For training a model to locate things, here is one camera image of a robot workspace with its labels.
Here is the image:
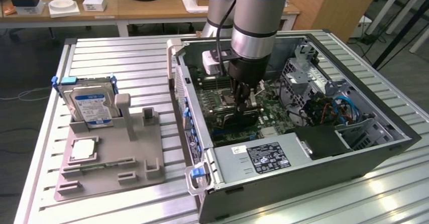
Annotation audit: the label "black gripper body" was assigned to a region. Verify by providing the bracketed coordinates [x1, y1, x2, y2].
[227, 55, 270, 90]

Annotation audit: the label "NVIDIA Quadro graphics card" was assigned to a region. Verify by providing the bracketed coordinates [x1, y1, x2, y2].
[208, 109, 259, 136]

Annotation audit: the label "CPU socket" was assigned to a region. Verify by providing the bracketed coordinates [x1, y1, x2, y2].
[214, 88, 239, 107]

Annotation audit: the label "metal socket cover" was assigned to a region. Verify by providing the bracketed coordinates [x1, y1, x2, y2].
[250, 82, 267, 108]

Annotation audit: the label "green Dell motherboard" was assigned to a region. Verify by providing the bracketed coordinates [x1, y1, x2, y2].
[192, 72, 298, 147]

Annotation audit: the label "silver chipset heatsink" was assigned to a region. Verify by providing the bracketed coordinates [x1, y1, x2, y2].
[259, 127, 279, 138]

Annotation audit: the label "metal disk bay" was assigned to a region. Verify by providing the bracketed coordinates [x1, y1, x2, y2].
[281, 43, 338, 101]
[334, 117, 398, 151]

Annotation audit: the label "grey power supply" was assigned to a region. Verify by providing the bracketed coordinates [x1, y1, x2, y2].
[204, 133, 315, 184]

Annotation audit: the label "black plastic shroud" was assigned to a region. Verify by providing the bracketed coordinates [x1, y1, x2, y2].
[294, 124, 353, 160]

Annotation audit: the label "white papers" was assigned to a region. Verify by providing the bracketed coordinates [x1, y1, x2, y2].
[180, 0, 210, 14]

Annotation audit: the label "wooden cabinet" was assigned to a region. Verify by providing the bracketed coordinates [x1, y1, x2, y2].
[287, 0, 385, 44]

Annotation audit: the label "open PC case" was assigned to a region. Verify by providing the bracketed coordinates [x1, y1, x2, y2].
[166, 29, 422, 224]

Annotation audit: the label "wooden desk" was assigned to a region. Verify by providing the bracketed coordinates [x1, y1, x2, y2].
[115, 0, 302, 38]
[0, 0, 120, 38]

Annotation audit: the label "hard disk blue carrier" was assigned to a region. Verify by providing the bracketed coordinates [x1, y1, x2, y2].
[51, 75, 122, 130]

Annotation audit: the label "grey parts rack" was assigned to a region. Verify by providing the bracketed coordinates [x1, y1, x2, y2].
[53, 93, 167, 202]

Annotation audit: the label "green RAM stick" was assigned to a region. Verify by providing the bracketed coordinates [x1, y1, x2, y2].
[79, 162, 119, 171]

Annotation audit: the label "silver CPU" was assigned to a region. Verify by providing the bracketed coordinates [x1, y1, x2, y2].
[71, 140, 96, 160]

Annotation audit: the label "small white box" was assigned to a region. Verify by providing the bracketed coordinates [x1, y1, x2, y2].
[81, 0, 108, 12]

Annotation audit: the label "white round dish box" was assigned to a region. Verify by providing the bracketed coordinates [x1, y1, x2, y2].
[48, 0, 81, 18]

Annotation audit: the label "white box dark lid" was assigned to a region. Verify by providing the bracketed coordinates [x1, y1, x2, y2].
[11, 0, 45, 15]

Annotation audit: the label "orange object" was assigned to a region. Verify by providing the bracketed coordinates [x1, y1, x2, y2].
[1, 4, 17, 16]

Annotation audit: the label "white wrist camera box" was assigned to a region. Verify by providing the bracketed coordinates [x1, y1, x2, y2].
[202, 50, 230, 75]

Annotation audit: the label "black wire bundle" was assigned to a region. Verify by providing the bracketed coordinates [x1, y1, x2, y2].
[286, 90, 322, 127]

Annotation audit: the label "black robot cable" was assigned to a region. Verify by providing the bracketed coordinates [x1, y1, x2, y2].
[215, 0, 235, 83]

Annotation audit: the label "red disk wire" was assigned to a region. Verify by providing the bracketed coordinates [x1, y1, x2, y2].
[317, 100, 335, 125]

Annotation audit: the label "blue disk wire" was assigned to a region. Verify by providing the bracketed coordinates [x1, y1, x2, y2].
[330, 95, 359, 128]

